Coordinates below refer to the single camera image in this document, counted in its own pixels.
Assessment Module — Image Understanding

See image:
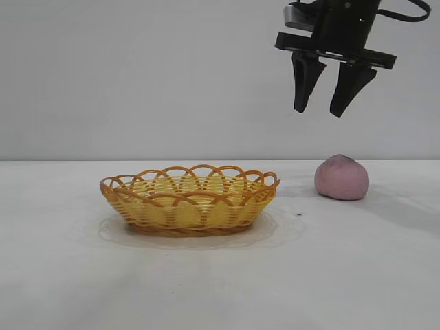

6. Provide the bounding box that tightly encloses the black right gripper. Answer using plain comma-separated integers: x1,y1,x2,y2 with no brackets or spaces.
274,0,398,118

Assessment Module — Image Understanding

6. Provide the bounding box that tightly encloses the pink round bun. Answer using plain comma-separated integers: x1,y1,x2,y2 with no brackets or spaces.
313,153,371,201

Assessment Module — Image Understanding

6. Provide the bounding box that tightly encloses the yellow woven basket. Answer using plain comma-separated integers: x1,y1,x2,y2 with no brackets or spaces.
99,164,281,239

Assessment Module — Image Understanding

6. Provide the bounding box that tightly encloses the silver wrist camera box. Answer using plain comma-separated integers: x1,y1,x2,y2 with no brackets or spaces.
283,1,318,30

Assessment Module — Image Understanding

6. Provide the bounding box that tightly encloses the black cable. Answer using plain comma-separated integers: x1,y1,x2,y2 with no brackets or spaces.
376,0,432,23

